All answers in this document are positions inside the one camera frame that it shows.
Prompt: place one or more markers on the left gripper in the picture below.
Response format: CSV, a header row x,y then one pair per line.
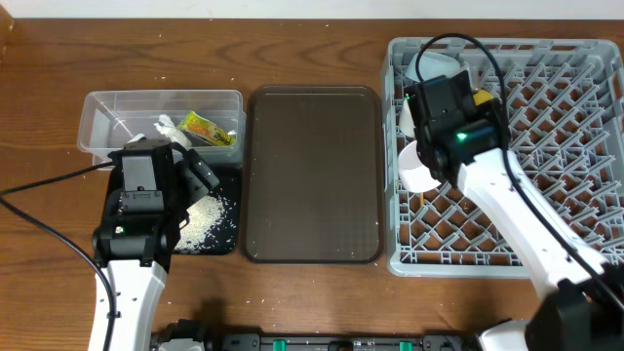
x,y
188,175

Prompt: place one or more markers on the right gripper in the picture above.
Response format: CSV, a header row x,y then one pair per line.
x,y
489,114

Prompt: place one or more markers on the white rice pile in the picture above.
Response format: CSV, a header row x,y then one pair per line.
x,y
212,229

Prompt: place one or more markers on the white paper cup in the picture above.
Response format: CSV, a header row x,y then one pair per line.
x,y
406,124

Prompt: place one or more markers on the pink bowl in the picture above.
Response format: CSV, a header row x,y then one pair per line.
x,y
413,174

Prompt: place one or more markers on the green orange snack wrapper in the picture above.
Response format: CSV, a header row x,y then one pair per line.
x,y
206,130

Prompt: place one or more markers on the white tissue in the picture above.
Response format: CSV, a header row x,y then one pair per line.
x,y
166,127

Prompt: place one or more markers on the yellow plate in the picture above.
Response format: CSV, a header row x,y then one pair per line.
x,y
482,96

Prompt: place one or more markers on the light blue bowl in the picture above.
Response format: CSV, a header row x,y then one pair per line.
x,y
433,65

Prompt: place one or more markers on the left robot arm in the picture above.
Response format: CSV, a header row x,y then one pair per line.
x,y
128,292

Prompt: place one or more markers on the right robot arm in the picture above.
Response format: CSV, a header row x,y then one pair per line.
x,y
580,293

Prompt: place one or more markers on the clear plastic waste bin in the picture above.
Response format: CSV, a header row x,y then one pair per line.
x,y
110,119

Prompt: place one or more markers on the grey dishwasher rack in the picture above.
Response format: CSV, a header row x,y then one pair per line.
x,y
566,121

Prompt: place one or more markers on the black plastic tray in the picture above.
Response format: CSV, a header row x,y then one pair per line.
x,y
229,195

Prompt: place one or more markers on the dark brown serving tray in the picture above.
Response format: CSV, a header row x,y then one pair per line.
x,y
314,193

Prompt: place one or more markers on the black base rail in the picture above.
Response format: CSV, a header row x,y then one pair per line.
x,y
193,335

